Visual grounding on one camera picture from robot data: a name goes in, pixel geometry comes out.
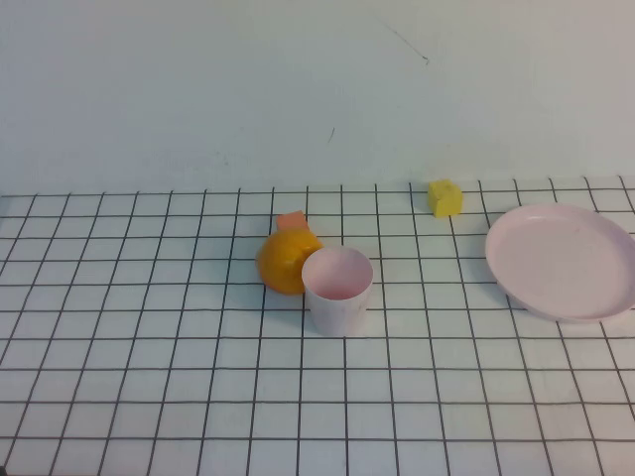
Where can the orange fruit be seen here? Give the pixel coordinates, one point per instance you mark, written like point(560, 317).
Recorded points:
point(279, 263)

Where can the pale pink plastic plate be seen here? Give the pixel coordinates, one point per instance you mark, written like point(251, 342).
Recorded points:
point(560, 263)

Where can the white black-grid table mat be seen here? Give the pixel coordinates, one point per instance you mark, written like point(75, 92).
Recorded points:
point(149, 396)

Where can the yellow foam block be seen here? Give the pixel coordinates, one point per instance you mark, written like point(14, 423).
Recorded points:
point(446, 201)

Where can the salmon orange foam block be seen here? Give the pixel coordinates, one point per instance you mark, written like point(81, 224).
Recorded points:
point(291, 220)

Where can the pale pink plastic cup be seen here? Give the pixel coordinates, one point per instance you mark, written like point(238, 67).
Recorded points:
point(337, 315)

